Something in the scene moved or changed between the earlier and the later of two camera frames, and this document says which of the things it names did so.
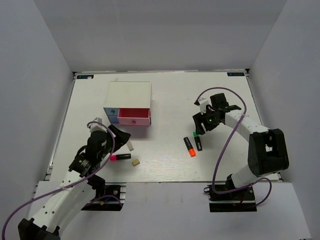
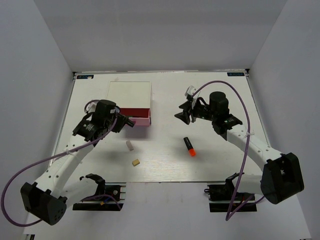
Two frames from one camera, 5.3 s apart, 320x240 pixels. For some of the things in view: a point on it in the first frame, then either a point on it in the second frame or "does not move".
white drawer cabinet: [129, 94] does not move
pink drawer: [134, 116] does not move
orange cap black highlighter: [192, 151] does not move
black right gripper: [200, 129] to [185, 115]
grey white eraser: [130, 146] does not move
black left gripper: [121, 137] to [121, 119]
